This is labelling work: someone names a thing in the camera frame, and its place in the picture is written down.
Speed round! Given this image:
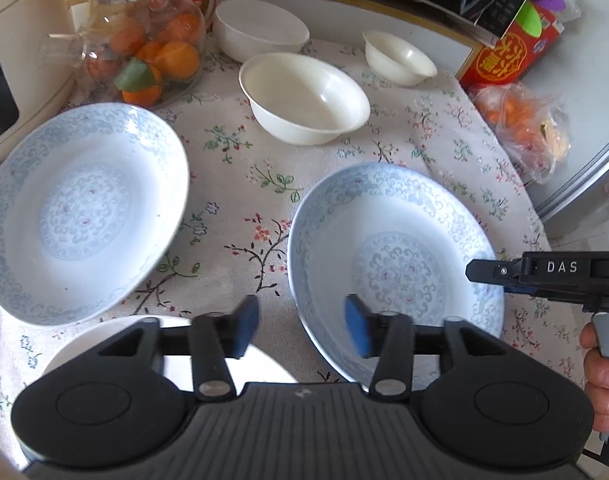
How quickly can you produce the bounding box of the cream bowl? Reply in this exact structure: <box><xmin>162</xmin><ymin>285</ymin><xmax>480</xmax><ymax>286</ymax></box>
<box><xmin>363</xmin><ymin>30</ymin><xmax>438</xmax><ymax>88</ymax></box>
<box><xmin>238</xmin><ymin>53</ymin><xmax>370</xmax><ymax>146</ymax></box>

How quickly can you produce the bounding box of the white Changhong air fryer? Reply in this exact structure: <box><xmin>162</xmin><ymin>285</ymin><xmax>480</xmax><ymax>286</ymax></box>
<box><xmin>0</xmin><ymin>0</ymin><xmax>74</xmax><ymax>162</ymax></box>

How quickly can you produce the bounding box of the white bowl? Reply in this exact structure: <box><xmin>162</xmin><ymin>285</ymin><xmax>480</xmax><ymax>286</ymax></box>
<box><xmin>213</xmin><ymin>0</ymin><xmax>310</xmax><ymax>63</ymax></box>

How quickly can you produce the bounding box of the blue patterned plate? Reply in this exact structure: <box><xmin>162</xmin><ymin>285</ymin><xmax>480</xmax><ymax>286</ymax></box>
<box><xmin>0</xmin><ymin>103</ymin><xmax>190</xmax><ymax>326</ymax></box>
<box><xmin>288</xmin><ymin>162</ymin><xmax>505</xmax><ymax>385</ymax></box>

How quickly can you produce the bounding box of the plastic bag of oranges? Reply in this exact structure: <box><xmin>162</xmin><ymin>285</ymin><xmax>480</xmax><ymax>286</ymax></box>
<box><xmin>469</xmin><ymin>82</ymin><xmax>571</xmax><ymax>184</ymax></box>

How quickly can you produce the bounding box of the grey refrigerator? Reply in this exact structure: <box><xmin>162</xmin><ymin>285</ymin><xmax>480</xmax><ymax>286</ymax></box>
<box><xmin>527</xmin><ymin>140</ymin><xmax>609</xmax><ymax>238</ymax></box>

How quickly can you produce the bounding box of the plain white plate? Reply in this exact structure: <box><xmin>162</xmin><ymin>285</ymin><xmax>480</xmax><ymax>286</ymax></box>
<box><xmin>41</xmin><ymin>314</ymin><xmax>298</xmax><ymax>391</ymax></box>

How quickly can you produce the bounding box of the person's right hand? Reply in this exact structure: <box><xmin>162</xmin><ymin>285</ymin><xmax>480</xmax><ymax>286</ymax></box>
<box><xmin>579</xmin><ymin>323</ymin><xmax>609</xmax><ymax>432</ymax></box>

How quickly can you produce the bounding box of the red gift box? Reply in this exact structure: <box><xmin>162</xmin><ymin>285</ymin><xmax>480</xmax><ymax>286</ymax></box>
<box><xmin>459</xmin><ymin>0</ymin><xmax>567</xmax><ymax>90</ymax></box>

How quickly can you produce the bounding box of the floral tablecloth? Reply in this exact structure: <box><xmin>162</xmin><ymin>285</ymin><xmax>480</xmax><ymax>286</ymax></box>
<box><xmin>0</xmin><ymin>40</ymin><xmax>584</xmax><ymax>464</ymax></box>

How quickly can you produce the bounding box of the glass jar with tangerines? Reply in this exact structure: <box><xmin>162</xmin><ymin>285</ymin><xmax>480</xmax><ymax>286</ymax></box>
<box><xmin>46</xmin><ymin>0</ymin><xmax>221</xmax><ymax>109</ymax></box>

